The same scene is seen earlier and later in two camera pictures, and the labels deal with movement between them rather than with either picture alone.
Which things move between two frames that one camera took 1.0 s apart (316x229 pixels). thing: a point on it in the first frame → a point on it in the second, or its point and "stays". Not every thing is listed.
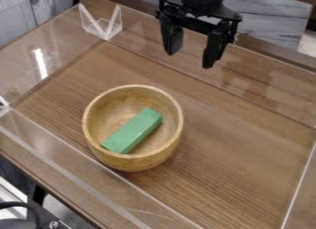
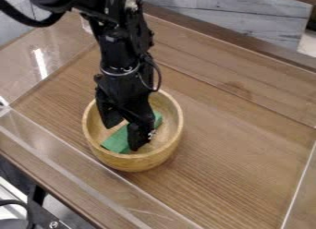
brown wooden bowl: (133, 123) stays
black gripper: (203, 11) → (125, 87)
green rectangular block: (133, 131) stays
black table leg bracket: (43, 218) stays
